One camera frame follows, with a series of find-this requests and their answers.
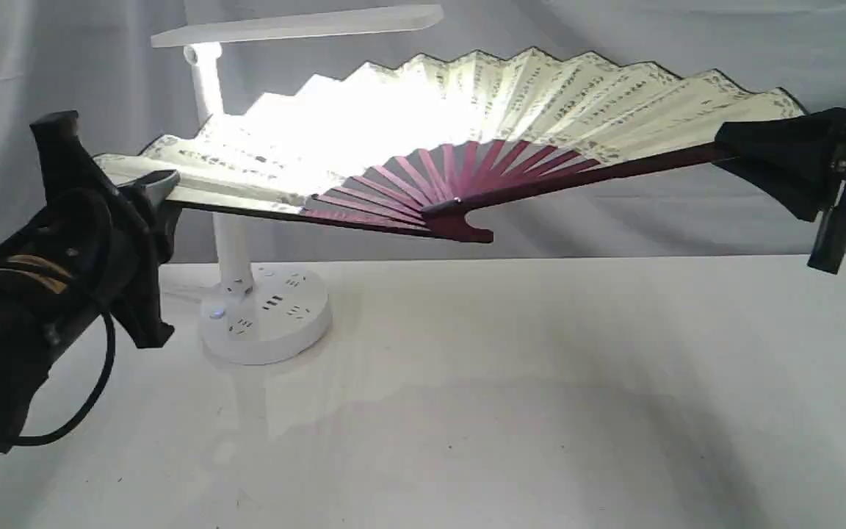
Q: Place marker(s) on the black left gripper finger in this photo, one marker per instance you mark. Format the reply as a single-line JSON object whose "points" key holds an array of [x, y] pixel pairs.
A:
{"points": [[65, 164], [148, 192]]}

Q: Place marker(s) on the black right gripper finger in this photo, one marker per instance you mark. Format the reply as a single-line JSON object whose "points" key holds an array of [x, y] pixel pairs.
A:
{"points": [[804, 187], [804, 144]]}

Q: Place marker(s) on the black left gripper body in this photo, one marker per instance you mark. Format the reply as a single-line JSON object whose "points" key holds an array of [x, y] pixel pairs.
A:
{"points": [[84, 253]]}

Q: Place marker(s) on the folding paper fan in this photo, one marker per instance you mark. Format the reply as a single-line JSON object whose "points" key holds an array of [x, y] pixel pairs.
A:
{"points": [[413, 150]]}

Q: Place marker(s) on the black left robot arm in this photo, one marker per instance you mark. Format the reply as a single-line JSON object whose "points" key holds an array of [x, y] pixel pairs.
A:
{"points": [[25, 365]]}

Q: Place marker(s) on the white desk lamp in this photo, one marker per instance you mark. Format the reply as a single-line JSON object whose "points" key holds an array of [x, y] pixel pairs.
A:
{"points": [[263, 314]]}

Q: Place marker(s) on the grey backdrop curtain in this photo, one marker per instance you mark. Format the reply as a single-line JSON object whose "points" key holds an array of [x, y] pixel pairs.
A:
{"points": [[96, 57]]}

